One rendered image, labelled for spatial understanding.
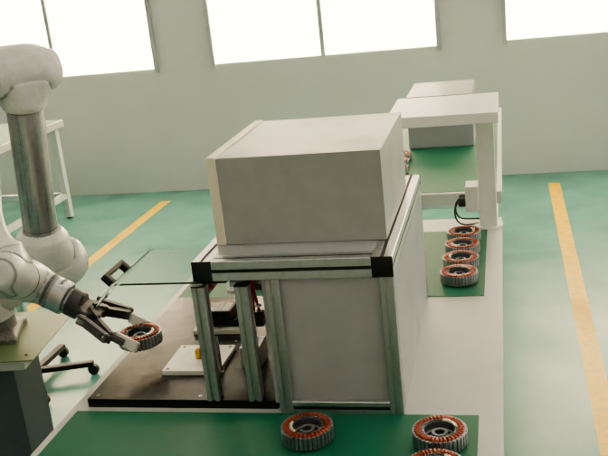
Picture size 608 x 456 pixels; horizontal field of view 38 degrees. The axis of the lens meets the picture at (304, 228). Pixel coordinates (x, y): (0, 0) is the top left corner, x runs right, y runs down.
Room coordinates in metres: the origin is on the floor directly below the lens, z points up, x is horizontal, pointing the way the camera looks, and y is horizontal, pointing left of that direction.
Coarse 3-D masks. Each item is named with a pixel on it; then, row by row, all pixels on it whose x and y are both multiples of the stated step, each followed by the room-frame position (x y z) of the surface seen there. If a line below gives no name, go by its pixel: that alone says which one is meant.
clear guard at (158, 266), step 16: (144, 256) 2.08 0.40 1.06; (160, 256) 2.06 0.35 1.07; (176, 256) 2.05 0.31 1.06; (192, 256) 2.04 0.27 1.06; (128, 272) 1.97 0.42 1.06; (144, 272) 1.95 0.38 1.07; (160, 272) 1.94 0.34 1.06; (176, 272) 1.93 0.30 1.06; (112, 288) 1.93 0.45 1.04; (96, 304) 1.91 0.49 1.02
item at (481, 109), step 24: (456, 96) 3.08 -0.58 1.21; (480, 96) 3.02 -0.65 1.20; (408, 120) 2.78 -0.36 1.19; (432, 120) 2.76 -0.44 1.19; (456, 120) 2.74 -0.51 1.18; (480, 120) 2.73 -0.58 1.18; (480, 144) 2.97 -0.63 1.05; (480, 168) 2.97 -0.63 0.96; (480, 192) 2.97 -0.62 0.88; (456, 216) 3.00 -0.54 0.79; (480, 216) 2.98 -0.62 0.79
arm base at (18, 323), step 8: (8, 320) 2.43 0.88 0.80; (16, 320) 2.48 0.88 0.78; (24, 320) 2.53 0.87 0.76; (0, 328) 2.40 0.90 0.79; (8, 328) 2.42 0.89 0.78; (16, 328) 2.44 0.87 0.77; (0, 336) 2.39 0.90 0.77; (8, 336) 2.39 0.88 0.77; (16, 336) 2.40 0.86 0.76; (0, 344) 2.38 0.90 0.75; (8, 344) 2.37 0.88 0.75
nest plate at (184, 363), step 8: (176, 352) 2.12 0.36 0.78; (184, 352) 2.12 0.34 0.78; (192, 352) 2.11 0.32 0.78; (224, 352) 2.09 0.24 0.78; (232, 352) 2.09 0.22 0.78; (176, 360) 2.07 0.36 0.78; (184, 360) 2.07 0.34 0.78; (192, 360) 2.06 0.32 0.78; (200, 360) 2.06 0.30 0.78; (224, 360) 2.04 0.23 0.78; (168, 368) 2.03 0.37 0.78; (176, 368) 2.02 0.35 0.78; (184, 368) 2.02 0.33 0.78; (192, 368) 2.01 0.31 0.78; (200, 368) 2.01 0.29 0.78
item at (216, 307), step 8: (216, 304) 2.07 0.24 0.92; (224, 304) 2.07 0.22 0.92; (232, 304) 2.06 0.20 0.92; (216, 312) 2.03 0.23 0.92; (224, 312) 2.02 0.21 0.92; (232, 312) 2.03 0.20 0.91; (264, 312) 2.04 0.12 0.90; (216, 320) 2.03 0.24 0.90; (224, 320) 2.02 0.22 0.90; (232, 320) 2.02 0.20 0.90; (256, 320) 2.00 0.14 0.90; (264, 320) 2.01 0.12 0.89; (216, 328) 2.03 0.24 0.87
